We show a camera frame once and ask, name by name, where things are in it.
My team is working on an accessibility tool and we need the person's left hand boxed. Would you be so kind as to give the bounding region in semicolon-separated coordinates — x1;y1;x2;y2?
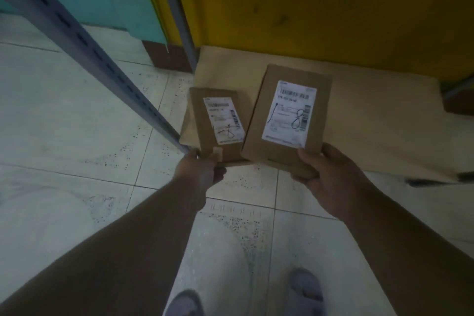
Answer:
173;147;227;209

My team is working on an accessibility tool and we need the person's right forearm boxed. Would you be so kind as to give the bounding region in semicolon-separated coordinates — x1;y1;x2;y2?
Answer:
339;186;474;316

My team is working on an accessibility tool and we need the metal shelving rack with boards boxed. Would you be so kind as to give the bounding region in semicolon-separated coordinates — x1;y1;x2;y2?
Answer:
0;0;474;187

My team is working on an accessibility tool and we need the parcel label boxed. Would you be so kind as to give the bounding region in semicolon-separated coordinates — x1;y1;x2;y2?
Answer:
240;64;333;179
188;86;256;167

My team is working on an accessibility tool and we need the person's left forearm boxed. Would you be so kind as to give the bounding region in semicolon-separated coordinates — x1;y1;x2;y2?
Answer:
0;178;208;316

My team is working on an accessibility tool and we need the person's right hand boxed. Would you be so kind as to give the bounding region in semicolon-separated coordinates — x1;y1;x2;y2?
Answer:
292;141;375;222

